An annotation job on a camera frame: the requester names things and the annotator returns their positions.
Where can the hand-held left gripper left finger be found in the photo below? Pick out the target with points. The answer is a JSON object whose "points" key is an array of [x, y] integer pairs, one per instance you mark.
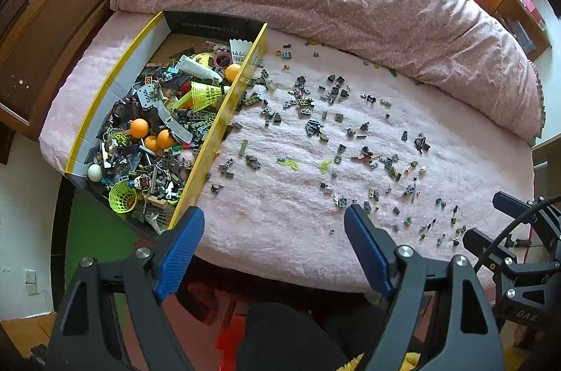
{"points": [[179, 252]]}

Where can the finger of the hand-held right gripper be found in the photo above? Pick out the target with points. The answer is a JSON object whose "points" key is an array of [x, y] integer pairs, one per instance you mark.
{"points": [[480, 244], [510, 203]]}

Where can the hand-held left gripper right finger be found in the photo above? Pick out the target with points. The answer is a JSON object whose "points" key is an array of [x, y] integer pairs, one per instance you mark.
{"points": [[368, 248]]}

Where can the yellow cardboard box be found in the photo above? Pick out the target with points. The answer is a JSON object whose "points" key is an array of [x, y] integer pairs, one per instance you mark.
{"points": [[228, 112]]}

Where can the toy bricks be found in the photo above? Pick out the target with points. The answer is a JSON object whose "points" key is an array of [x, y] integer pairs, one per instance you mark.
{"points": [[305, 104]]}

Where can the pile of toy parts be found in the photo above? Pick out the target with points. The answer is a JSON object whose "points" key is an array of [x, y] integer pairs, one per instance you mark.
{"points": [[175, 173]]}

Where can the green plastic mesh basket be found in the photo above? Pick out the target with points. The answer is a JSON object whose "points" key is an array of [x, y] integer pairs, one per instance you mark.
{"points": [[122, 198]]}

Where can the green mat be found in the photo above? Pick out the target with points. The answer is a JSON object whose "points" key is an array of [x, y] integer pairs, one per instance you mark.
{"points": [[96, 230]]}

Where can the red plastic object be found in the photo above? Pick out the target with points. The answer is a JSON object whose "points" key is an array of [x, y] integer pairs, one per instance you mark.
{"points": [[230, 336]]}

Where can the pink fleece bed sheet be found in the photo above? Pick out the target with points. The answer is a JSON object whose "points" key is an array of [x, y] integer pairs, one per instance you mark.
{"points": [[271, 213]]}

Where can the orange ping pong ball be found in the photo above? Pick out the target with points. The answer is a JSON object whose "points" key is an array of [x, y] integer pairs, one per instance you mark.
{"points": [[165, 138], [151, 144], [233, 72], [140, 127]]}

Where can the white ping pong ball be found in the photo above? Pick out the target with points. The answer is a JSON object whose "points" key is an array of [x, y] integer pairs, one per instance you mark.
{"points": [[94, 172]]}

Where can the yellow fuzzy cloth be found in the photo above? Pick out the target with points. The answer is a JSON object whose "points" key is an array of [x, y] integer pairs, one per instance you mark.
{"points": [[410, 361]]}

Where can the person's black trouser leg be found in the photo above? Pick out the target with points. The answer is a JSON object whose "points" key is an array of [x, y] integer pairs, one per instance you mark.
{"points": [[289, 340]]}

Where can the grey toy blade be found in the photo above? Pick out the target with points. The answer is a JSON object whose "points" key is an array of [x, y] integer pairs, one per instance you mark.
{"points": [[175, 121]]}

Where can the yellow-green plastic shuttlecock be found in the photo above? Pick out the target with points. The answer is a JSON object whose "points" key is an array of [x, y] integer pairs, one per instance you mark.
{"points": [[206, 95]]}

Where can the white plastic bottle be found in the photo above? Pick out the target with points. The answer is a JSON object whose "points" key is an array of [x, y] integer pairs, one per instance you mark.
{"points": [[199, 68]]}

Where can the yellow round toy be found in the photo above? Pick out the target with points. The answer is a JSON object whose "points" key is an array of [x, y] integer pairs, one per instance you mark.
{"points": [[202, 59]]}

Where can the colourful books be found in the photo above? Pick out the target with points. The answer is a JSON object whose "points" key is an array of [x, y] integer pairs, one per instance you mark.
{"points": [[526, 3]]}

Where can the white shuttlecock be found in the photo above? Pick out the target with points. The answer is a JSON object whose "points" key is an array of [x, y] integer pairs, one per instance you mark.
{"points": [[240, 51]]}

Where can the wooden wardrobe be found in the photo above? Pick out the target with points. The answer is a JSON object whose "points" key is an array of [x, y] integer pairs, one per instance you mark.
{"points": [[44, 38]]}

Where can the white wall socket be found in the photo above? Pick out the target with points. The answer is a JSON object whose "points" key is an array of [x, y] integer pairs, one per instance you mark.
{"points": [[30, 282]]}

